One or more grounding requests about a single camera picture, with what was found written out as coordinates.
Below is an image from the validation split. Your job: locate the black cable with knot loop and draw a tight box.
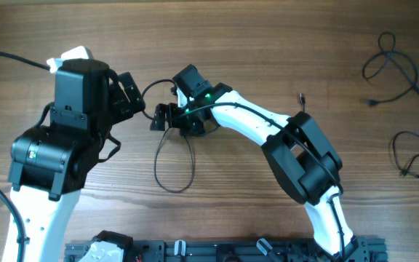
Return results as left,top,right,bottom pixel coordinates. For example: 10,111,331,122
362,31,419,107

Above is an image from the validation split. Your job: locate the thin black forked cable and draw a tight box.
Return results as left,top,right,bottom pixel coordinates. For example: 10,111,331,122
391,130,419,183

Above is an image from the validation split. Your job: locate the black cable bundle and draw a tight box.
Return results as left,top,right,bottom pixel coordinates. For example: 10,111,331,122
140,79,196,194

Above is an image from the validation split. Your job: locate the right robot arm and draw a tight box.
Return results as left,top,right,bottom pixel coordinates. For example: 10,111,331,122
150,65,354,261

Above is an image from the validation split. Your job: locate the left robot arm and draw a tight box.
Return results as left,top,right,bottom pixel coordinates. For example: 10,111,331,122
2,58,145,261

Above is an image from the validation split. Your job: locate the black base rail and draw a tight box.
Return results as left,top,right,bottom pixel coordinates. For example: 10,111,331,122
63,230,388,262

